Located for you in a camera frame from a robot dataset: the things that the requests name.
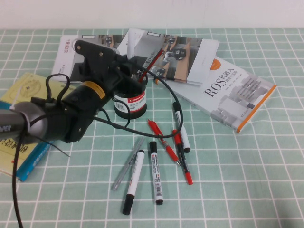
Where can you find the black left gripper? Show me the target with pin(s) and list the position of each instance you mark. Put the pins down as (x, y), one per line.
(104, 73)

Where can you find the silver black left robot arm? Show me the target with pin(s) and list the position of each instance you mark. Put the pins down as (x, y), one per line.
(35, 118)

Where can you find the black mesh pen holder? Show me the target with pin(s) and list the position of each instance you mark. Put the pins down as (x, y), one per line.
(133, 109)

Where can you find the red gel pen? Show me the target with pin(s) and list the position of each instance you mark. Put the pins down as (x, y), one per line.
(164, 142)

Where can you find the grey translucent pen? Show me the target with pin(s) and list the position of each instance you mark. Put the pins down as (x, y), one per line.
(128, 164)

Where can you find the black pen red cap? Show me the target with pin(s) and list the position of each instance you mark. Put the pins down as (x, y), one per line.
(183, 156)

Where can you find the white robot photo book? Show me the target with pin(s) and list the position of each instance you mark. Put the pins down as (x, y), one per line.
(190, 61)

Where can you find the white grey robot book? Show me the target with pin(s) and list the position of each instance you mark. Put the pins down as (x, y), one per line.
(64, 57)

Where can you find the white marker black cap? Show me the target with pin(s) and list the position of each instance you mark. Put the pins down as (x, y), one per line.
(135, 175)
(156, 175)
(185, 135)

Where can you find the yellow teal hardcover book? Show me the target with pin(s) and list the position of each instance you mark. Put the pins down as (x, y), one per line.
(35, 83)

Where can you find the black zip tie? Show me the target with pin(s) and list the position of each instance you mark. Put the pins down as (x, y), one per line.
(59, 149)

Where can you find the white ROS book orange edge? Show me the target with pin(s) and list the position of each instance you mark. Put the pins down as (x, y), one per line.
(237, 95)

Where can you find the white zip tie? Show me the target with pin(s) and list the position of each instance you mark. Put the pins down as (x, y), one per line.
(14, 105)

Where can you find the green checkered tablecloth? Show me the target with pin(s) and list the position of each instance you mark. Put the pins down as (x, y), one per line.
(237, 178)

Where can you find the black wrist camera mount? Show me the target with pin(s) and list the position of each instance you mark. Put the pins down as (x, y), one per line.
(95, 51)

